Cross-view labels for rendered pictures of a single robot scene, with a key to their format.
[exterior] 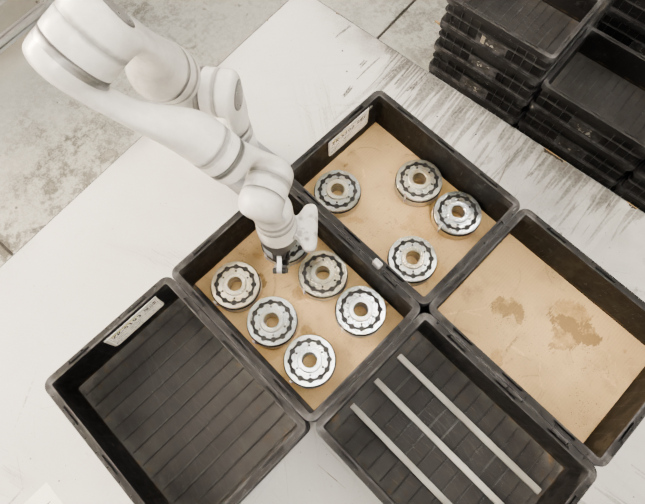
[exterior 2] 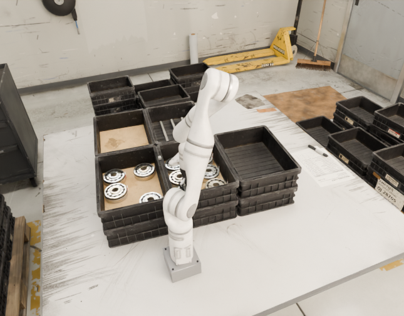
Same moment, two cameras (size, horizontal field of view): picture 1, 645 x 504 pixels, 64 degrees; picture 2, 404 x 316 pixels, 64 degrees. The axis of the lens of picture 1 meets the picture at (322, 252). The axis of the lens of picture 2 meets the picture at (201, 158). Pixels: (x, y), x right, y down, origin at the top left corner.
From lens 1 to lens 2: 1.44 m
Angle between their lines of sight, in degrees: 70
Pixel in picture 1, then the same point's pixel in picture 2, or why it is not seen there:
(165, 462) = (266, 157)
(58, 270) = (307, 261)
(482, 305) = not seen: hidden behind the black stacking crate
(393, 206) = (133, 192)
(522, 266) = not seen: hidden behind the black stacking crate
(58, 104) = not seen: outside the picture
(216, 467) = (249, 151)
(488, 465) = (168, 128)
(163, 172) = (230, 289)
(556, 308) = (112, 148)
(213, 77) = (176, 192)
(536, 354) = (131, 142)
